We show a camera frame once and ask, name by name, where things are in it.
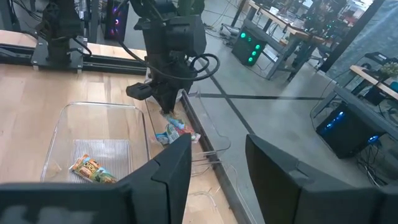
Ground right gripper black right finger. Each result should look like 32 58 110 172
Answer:
244 133 398 224

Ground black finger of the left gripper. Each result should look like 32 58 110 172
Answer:
125 82 171 114
167 89 185 115

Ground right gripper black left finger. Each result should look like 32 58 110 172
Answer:
0 133 193 224

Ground orange Chewy granola bar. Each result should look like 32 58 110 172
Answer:
68 154 118 184

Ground clear plastic bin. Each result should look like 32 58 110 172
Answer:
186 151 259 224
39 101 150 185
145 89 233 164

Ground black computer tower blue lights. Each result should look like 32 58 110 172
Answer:
315 102 388 160

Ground black computer tower glowing fans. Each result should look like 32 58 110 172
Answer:
104 0 130 41

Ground black computer tower green lights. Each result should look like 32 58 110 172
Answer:
231 18 269 68

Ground desk with metal legs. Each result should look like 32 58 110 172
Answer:
236 0 330 82

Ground wooden desk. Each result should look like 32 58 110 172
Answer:
349 51 398 101

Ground small green potted plant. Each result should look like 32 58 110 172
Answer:
379 61 398 79

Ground black pillar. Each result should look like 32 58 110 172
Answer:
318 0 387 73

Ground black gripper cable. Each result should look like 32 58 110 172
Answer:
117 39 221 82

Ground black table edge rail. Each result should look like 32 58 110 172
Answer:
0 42 147 76
180 90 259 224

